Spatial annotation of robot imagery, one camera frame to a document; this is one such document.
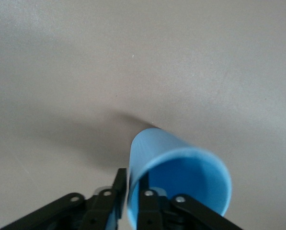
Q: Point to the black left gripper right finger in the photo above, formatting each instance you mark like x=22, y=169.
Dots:
x=152, y=210

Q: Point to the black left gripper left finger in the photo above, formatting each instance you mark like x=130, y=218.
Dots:
x=97, y=210

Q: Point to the blue plastic cup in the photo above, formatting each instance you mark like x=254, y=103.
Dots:
x=190, y=172

